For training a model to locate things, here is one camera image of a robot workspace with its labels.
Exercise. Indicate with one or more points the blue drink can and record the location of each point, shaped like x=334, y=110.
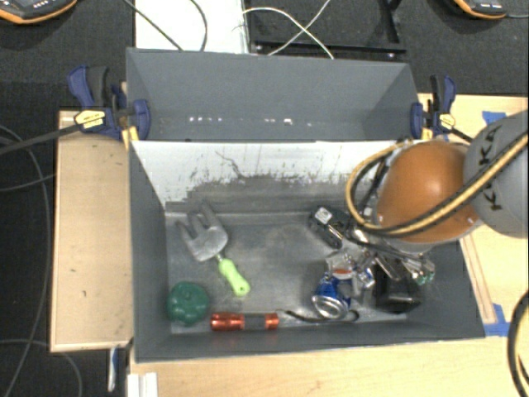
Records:
x=330, y=298

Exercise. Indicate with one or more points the grey metal bin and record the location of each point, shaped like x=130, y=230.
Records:
x=268, y=97

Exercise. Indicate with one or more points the pale wood board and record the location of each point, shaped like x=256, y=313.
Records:
x=91, y=230

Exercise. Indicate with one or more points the green toy bell pepper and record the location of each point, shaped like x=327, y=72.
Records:
x=187, y=303

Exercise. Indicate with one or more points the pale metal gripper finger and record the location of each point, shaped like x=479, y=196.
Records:
x=364, y=280
x=342, y=259

